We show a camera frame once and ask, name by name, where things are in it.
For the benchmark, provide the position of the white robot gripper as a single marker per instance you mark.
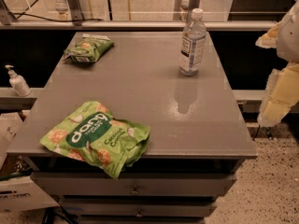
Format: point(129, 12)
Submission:
point(290, 36)

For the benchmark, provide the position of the clear blue plastic water bottle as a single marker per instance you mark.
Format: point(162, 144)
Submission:
point(192, 44)

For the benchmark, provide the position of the white pump dispenser bottle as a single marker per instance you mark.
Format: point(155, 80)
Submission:
point(17, 82)

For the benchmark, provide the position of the grey drawer cabinet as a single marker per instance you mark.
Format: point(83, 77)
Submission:
point(195, 124)

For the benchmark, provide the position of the large green Dang chips bag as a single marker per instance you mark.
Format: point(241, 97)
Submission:
point(91, 134)

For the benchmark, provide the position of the small green chips bag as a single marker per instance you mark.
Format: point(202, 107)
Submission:
point(89, 49)

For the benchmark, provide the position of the grey drawer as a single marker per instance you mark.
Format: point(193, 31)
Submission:
point(138, 207)
point(139, 185)

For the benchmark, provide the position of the top grey drawer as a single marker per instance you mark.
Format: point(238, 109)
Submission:
point(139, 185)

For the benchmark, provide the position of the white cardboard box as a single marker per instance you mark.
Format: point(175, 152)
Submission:
point(17, 191)

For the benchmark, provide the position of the grey metal railing frame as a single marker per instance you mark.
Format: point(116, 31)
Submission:
point(120, 15)

